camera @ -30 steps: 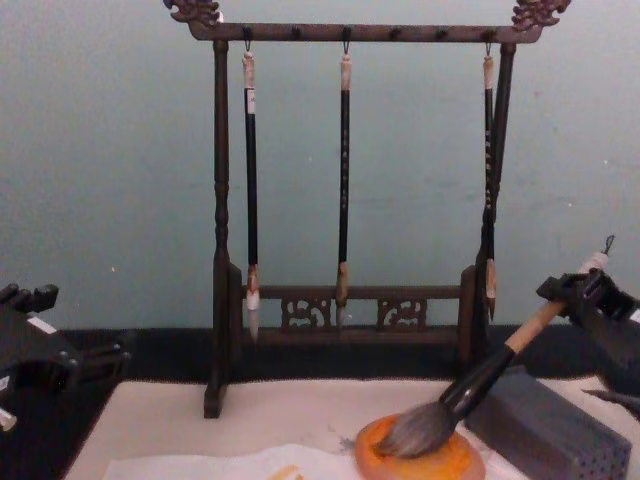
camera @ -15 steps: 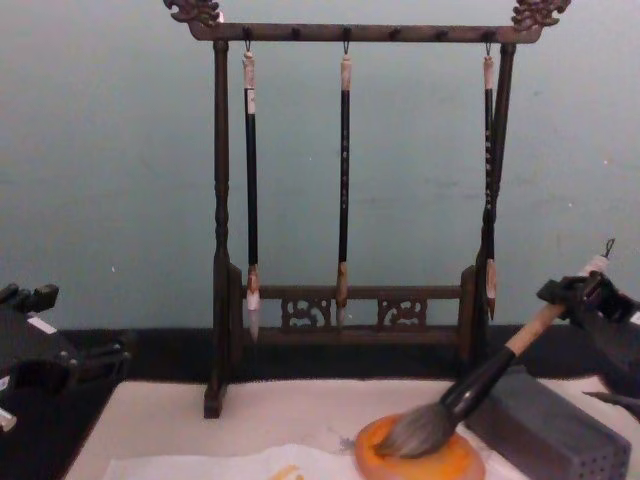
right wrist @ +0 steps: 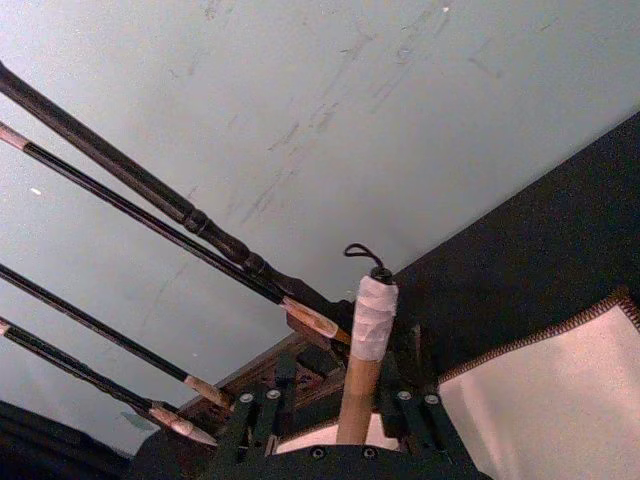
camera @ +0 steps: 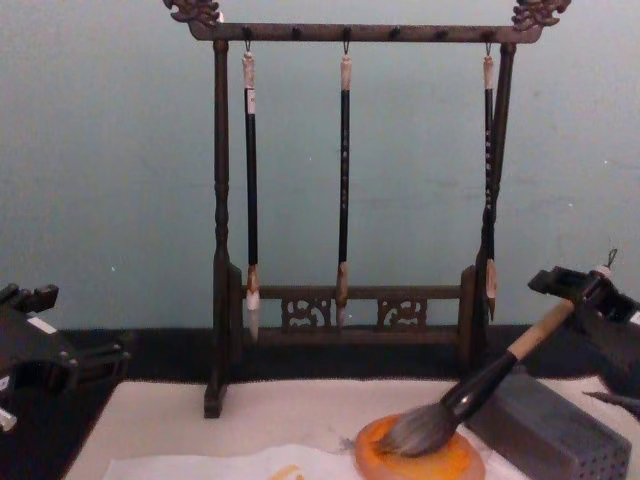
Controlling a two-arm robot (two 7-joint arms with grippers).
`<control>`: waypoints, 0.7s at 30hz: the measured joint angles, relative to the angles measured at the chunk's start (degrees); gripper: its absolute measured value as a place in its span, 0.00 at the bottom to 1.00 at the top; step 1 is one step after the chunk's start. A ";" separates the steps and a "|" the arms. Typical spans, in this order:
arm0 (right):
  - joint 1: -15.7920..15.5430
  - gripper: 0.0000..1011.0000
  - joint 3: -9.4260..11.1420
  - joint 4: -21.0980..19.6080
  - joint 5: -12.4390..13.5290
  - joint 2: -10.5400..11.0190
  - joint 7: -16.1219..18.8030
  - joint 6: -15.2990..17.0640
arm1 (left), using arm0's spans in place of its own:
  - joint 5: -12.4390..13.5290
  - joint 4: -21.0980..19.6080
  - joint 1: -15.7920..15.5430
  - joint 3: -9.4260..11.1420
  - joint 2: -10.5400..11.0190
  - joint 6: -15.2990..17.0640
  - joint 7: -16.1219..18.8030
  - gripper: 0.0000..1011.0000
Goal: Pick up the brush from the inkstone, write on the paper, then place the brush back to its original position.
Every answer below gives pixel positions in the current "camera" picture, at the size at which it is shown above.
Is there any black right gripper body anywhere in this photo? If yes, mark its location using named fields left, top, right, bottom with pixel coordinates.
left=574, top=298, right=640, bottom=397

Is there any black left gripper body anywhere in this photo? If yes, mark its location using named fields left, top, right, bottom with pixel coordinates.
left=0, top=310, right=82, bottom=407

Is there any large brush with tan handle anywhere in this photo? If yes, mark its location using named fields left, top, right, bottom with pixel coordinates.
left=374, top=248, right=622, bottom=459

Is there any dark pointed brush tip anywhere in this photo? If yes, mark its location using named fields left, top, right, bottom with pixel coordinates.
left=581, top=389, right=640, bottom=417

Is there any black table cloth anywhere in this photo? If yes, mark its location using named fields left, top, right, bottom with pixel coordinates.
left=0, top=323, right=640, bottom=480

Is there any grey rectangular block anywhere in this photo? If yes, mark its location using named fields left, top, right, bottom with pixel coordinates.
left=466, top=371, right=633, bottom=480

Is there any hanging brush with dark tip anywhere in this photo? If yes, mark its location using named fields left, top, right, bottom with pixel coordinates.
left=479, top=42, right=502, bottom=322

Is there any white paper sheet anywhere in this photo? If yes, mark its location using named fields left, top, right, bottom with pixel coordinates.
left=101, top=438, right=362, bottom=480

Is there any white felt mat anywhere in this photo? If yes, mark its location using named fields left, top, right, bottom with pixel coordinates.
left=63, top=378, right=640, bottom=480

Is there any orange round ink dish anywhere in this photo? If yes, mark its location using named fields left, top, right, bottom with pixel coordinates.
left=353, top=411, right=487, bottom=480

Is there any dark wooden brush rack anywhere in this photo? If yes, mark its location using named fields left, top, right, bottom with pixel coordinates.
left=162, top=0, right=573, bottom=420

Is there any hanging brush with white tip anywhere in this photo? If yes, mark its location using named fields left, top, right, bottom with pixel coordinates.
left=240, top=39, right=264, bottom=344

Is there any hanging brush with grey tip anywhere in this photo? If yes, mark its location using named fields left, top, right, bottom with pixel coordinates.
left=335, top=39, right=353, bottom=330

